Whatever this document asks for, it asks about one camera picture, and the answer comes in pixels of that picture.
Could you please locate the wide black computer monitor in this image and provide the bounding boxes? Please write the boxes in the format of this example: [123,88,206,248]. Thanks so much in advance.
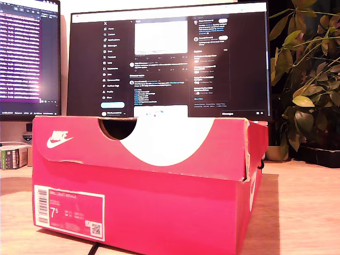
[66,2,273,123]

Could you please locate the small plant in pale pot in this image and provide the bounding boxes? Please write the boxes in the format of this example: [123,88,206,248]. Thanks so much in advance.
[265,130,290,163]

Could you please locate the red shoebox with hinged lid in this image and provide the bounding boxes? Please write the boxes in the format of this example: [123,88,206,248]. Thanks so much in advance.
[31,114,269,255]

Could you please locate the brown cardboard box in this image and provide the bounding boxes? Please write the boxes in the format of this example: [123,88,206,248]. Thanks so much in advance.
[26,144,34,167]

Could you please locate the green printed small box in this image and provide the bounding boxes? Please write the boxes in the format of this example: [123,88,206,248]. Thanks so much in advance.
[0,149,21,171]

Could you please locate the monitor with purple text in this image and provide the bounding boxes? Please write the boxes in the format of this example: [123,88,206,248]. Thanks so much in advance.
[0,0,62,122]

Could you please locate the leafy plant in black pot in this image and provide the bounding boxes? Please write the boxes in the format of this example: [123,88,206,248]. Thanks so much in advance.
[269,0,340,169]

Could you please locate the white flat box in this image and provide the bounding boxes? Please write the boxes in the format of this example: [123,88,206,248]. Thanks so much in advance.
[0,142,29,168]

